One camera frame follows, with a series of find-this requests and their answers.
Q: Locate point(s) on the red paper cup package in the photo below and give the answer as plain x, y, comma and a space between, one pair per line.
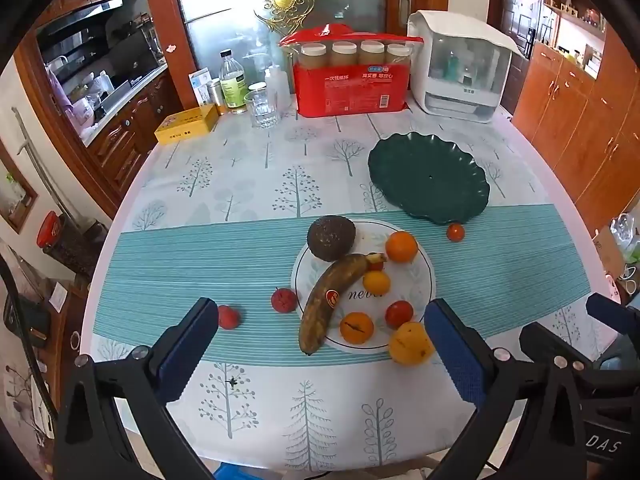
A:
345, 90

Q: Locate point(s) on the brown overripe banana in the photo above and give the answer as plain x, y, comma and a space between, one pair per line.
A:
320, 320

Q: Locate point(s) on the white and blue carton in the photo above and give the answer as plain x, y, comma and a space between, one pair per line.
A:
200, 85

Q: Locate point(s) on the range hood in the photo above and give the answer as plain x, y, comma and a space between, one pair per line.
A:
75, 20

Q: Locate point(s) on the clear plastic bag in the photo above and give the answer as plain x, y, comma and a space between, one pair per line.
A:
625, 232

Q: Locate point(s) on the white countertop appliance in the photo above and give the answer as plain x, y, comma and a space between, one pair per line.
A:
435, 25

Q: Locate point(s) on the white leaf-print plate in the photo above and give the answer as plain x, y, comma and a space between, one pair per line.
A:
415, 280

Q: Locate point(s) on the yellow orange with spots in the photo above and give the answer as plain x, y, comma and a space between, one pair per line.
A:
407, 345

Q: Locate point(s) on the blue object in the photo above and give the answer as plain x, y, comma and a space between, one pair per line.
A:
240, 472

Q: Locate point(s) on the cardboard box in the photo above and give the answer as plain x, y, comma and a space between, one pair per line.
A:
607, 252

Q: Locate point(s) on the small metal can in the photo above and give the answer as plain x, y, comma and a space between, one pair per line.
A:
215, 92

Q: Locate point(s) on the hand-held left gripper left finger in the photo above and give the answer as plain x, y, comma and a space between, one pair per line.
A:
185, 360

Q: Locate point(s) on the display shelf with small items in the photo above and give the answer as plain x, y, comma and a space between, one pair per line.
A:
575, 30

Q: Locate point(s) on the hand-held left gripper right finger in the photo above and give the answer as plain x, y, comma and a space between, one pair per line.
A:
457, 360

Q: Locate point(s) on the orange tangerine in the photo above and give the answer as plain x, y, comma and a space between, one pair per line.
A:
401, 246

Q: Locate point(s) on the clear drinking glass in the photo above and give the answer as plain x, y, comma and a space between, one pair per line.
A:
262, 107

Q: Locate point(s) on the long grey sword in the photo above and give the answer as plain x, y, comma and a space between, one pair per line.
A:
30, 155

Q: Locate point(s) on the red lychee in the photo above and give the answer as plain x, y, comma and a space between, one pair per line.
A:
229, 317
283, 300

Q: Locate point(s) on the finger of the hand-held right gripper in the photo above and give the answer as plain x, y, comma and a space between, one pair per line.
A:
540, 340
602, 306

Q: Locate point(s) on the yellow cherry tomato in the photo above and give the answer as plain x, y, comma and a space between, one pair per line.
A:
376, 282

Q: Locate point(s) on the wooden picture frame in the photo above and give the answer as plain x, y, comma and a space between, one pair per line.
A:
15, 195

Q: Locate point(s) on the wooden kitchen base cabinets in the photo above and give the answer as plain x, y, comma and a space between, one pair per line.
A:
130, 130

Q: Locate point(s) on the clear bottle with green label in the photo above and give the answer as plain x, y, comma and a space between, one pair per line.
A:
232, 85

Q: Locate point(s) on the red cherry tomato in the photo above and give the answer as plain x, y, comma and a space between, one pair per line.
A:
381, 263
455, 232

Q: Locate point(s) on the small orange with dark mark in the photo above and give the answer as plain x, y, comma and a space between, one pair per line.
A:
356, 332

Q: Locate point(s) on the white squeeze bottle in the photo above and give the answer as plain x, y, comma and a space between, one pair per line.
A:
277, 85

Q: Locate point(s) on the dark wooden door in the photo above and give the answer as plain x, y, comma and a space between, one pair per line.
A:
515, 10

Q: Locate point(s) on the glass door with gold ornament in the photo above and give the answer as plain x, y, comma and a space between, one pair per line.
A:
225, 0

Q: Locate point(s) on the large jar with red lid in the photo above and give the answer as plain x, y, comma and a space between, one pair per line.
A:
48, 230

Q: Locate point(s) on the dark brown avocado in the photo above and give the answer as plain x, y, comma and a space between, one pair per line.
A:
330, 237

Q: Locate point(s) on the yellow box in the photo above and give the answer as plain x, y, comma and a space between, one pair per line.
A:
185, 122

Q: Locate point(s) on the tree-print tablecloth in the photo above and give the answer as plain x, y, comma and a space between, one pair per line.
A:
225, 185

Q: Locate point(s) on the orange-brown wooden cabinet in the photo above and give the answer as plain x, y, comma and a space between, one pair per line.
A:
575, 110

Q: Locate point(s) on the dark green scalloped plate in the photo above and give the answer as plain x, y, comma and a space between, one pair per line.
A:
425, 175

